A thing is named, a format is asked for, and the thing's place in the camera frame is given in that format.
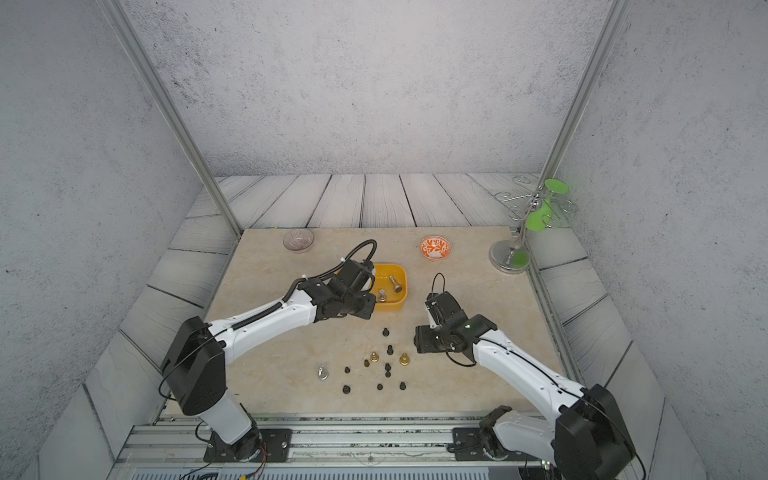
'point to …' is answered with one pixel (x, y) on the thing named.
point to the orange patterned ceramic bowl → (435, 248)
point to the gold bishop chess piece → (404, 359)
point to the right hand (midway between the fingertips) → (425, 340)
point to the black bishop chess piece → (390, 350)
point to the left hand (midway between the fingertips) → (376, 305)
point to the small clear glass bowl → (298, 240)
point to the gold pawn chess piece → (374, 358)
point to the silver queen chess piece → (397, 288)
